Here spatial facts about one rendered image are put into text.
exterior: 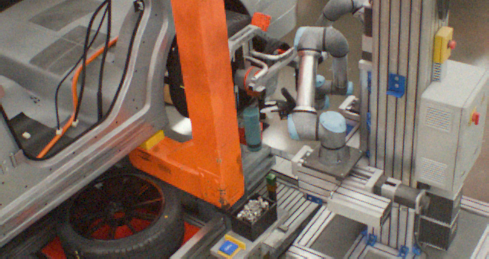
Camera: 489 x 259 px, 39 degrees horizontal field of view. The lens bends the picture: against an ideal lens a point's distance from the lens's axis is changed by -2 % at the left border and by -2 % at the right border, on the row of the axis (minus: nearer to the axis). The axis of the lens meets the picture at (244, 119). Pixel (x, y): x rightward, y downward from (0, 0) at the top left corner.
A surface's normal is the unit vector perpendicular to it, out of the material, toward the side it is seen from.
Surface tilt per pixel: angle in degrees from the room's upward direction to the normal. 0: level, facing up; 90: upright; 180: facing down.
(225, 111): 90
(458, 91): 0
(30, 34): 6
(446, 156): 90
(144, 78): 90
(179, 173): 90
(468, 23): 0
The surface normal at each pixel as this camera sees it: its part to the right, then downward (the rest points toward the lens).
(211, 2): 0.79, 0.30
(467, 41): -0.08, -0.81
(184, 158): -0.61, 0.50
